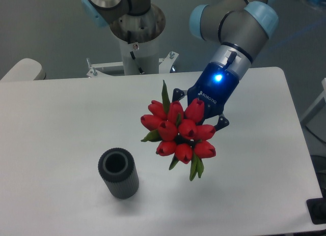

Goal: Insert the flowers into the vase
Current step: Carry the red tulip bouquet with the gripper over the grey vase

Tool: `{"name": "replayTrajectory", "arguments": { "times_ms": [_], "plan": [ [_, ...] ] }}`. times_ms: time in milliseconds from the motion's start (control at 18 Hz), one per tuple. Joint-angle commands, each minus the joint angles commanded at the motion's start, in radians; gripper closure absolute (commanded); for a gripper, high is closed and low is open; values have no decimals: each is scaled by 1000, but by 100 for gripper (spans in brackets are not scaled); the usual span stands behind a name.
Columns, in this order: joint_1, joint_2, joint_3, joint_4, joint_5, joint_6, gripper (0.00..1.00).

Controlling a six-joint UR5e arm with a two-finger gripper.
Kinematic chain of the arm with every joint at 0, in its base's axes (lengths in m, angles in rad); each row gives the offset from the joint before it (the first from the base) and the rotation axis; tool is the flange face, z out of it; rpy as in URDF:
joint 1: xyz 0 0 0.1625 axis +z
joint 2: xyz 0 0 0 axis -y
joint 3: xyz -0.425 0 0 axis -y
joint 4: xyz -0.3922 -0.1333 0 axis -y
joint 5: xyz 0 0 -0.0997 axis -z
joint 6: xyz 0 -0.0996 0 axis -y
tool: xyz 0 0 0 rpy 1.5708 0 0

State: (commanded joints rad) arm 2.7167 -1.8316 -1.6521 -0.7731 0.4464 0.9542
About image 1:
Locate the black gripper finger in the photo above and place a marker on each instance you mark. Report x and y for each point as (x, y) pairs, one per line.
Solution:
(178, 94)
(222, 123)

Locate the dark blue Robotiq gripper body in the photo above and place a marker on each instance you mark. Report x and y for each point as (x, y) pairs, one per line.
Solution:
(213, 87)

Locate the red tulip bouquet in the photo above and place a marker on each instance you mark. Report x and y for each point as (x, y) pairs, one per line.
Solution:
(180, 132)

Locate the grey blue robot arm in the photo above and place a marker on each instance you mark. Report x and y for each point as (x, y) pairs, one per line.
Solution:
(241, 27)

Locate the dark grey ribbed vase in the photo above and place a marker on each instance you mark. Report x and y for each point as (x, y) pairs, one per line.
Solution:
(117, 168)

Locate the white furniture at right edge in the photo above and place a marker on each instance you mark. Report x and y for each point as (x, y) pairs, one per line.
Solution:
(316, 106)

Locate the black device at table corner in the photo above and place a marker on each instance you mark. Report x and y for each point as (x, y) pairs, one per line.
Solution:
(316, 208)

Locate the beige chair armrest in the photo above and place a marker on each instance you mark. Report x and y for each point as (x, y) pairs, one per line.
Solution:
(26, 69)

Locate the white metal base frame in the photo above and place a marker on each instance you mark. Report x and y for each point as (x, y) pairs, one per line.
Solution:
(166, 65)

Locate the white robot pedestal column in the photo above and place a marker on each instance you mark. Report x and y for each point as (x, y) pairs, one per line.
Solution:
(139, 58)

